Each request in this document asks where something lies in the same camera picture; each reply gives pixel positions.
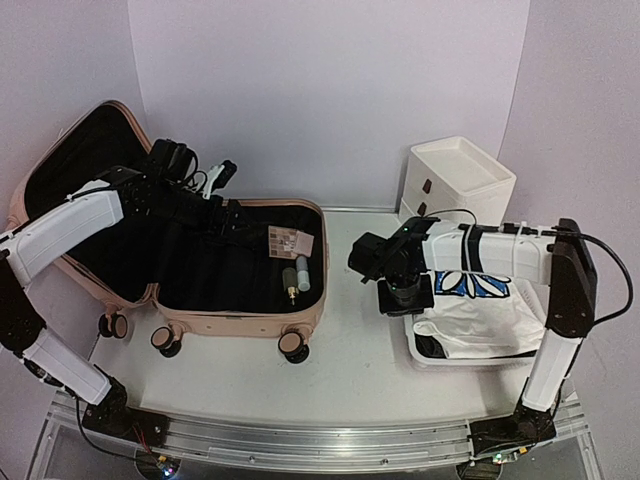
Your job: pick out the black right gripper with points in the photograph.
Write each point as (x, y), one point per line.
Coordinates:
(426, 300)

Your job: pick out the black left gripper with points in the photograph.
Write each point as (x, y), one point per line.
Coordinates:
(211, 225)

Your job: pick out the pink hard-shell suitcase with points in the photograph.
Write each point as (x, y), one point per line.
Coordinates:
(202, 283)

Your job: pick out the dark denim jeans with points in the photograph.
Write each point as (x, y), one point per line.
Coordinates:
(429, 347)

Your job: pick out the white garment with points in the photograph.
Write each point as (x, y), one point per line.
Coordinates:
(480, 317)

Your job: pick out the white three-drawer storage cabinet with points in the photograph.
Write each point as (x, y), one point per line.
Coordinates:
(456, 179)

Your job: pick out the white perforated plastic basket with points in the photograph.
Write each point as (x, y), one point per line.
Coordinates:
(427, 363)

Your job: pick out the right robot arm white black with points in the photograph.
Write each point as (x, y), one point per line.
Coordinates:
(557, 258)

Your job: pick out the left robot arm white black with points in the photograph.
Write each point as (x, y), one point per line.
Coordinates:
(35, 247)

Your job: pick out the pink eyeshadow palette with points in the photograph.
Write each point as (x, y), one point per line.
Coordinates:
(288, 244)

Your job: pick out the frosted gold-capped cosmetic bottle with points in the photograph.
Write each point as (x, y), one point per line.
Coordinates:
(290, 284)

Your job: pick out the small white tube bottle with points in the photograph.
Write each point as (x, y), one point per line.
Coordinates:
(302, 271)

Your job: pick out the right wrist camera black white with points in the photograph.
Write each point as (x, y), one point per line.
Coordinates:
(369, 258)

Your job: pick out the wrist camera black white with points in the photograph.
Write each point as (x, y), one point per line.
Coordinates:
(369, 258)
(178, 165)

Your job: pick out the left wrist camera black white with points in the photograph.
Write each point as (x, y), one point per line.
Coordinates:
(178, 165)

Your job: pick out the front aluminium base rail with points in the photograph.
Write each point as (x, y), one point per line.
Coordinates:
(208, 448)

